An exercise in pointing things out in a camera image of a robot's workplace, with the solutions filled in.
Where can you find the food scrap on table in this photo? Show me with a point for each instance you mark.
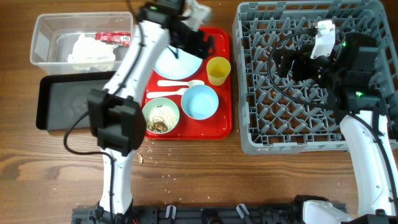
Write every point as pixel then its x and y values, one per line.
pixel 140 159

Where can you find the light blue bowl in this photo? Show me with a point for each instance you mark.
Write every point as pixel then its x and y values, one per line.
pixel 200 102

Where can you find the crumpled white paper napkin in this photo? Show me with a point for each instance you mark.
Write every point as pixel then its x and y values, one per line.
pixel 89 50

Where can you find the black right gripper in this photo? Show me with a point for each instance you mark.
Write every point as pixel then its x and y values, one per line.
pixel 288 63

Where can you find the red snack wrapper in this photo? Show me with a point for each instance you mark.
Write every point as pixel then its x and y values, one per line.
pixel 118 38

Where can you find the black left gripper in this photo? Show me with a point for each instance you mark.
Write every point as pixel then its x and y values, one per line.
pixel 193 46

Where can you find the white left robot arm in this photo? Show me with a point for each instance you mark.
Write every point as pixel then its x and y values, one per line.
pixel 116 118

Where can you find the red serving tray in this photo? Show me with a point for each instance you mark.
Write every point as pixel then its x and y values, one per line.
pixel 220 124

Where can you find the light blue plate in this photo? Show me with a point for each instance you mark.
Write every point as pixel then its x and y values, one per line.
pixel 176 64

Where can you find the green bowl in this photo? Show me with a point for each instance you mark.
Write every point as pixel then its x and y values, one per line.
pixel 159 102

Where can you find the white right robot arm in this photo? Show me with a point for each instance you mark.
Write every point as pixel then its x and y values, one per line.
pixel 360 110

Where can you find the white plastic spoon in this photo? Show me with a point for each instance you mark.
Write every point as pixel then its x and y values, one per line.
pixel 165 83

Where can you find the grey dishwasher rack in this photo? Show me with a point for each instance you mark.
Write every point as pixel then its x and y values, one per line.
pixel 280 116

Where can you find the yellow plastic cup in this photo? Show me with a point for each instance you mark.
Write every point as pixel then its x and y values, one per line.
pixel 218 69

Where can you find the black waste tray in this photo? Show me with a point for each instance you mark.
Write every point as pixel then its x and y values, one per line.
pixel 62 98

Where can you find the pink plastic fork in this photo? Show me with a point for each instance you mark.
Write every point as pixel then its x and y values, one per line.
pixel 160 94

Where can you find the clear plastic waste bin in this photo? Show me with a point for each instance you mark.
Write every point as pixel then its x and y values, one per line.
pixel 66 43

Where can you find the rice and food leftovers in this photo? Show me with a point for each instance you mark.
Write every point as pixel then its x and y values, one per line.
pixel 161 119

